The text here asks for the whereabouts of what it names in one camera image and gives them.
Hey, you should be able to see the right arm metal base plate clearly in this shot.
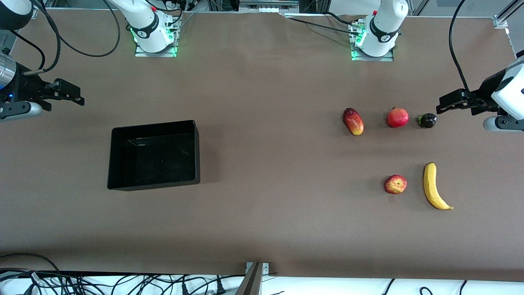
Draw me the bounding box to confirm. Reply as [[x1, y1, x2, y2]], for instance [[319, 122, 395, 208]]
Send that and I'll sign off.
[[134, 25, 178, 58]]

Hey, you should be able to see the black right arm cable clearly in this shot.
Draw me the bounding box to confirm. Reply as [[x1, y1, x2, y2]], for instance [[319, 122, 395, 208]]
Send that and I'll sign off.
[[8, 0, 121, 76]]

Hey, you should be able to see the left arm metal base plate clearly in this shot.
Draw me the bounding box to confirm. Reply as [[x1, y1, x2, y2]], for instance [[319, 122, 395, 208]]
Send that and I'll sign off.
[[351, 20, 394, 62]]

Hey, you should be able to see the metal camera post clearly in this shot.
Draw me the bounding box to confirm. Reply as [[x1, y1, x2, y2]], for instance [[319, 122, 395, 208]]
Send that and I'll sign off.
[[235, 262, 269, 295]]

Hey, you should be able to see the black arched floor cable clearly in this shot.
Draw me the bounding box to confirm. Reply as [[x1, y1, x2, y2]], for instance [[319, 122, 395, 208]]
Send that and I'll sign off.
[[0, 253, 62, 274]]

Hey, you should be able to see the red pomegranate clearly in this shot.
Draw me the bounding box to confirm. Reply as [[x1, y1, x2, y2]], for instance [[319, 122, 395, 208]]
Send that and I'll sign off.
[[387, 107, 409, 128]]

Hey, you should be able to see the silver frame connector strip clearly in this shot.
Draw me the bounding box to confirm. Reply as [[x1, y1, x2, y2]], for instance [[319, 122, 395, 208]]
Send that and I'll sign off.
[[239, 0, 299, 14]]

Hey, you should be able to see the black plastic box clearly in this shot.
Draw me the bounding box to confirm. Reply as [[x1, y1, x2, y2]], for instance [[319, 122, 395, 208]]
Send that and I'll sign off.
[[107, 120, 201, 191]]

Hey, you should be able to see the red yellow apple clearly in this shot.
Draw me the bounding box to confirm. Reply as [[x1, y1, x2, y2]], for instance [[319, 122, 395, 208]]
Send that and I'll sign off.
[[384, 175, 407, 195]]

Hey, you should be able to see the dark purple mangosteen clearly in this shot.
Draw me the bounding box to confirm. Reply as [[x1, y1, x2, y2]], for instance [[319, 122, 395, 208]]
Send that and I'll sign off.
[[417, 113, 437, 129]]

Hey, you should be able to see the black table cable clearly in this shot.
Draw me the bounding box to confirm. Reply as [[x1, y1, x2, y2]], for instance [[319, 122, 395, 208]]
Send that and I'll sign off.
[[323, 11, 359, 25], [282, 16, 365, 37]]

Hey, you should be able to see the red yellow mango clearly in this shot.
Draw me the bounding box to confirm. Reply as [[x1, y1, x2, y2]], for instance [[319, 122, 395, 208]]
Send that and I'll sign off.
[[343, 107, 364, 136]]

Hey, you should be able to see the yellow banana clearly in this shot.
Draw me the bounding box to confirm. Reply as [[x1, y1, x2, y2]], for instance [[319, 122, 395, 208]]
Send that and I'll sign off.
[[423, 162, 454, 211]]

